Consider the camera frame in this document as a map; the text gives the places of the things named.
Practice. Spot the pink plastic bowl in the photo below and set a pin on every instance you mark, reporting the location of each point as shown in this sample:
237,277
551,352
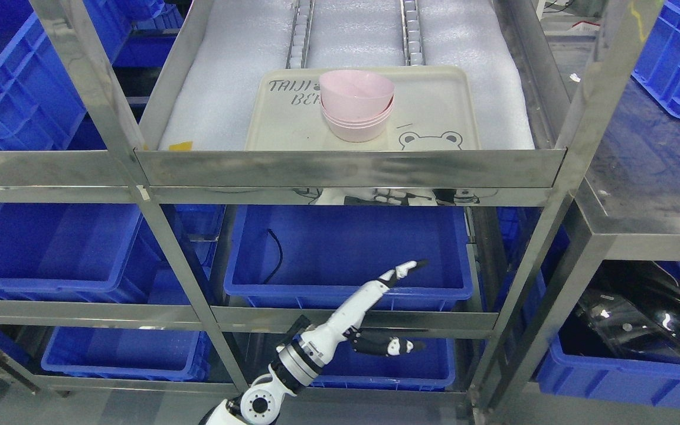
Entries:
355,95

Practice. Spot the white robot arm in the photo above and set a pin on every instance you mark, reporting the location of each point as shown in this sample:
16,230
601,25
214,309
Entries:
294,368

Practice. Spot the blue crate under shelf centre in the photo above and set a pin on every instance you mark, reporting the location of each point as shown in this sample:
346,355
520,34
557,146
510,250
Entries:
313,257

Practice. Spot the blue crate under shelf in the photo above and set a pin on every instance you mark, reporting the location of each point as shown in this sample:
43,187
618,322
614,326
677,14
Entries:
83,253
313,257

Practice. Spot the steel shelf rack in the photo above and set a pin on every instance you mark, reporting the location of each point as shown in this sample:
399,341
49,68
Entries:
132,171

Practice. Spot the blue crate under shelf left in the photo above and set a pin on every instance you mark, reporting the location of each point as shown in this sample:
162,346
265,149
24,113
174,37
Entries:
83,253

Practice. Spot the blue crate bottom centre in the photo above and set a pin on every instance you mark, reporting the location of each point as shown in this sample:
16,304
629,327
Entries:
431,369

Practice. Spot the blue crate bottom left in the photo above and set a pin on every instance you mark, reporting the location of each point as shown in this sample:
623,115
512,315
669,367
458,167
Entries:
176,356

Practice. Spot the stacked pink bowls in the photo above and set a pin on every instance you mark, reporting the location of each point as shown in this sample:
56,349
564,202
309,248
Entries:
358,132

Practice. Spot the cream bear tray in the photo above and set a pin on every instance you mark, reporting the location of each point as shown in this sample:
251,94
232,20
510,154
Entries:
410,108

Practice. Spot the white foam sheet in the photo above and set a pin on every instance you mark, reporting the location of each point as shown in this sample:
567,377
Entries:
243,40

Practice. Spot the black helmet in crate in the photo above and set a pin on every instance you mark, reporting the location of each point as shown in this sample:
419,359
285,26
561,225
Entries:
631,310

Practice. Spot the blue crate floor right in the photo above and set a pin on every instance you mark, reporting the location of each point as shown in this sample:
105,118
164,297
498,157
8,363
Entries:
565,371

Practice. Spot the blue crate top left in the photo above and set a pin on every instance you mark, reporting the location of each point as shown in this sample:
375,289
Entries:
40,109

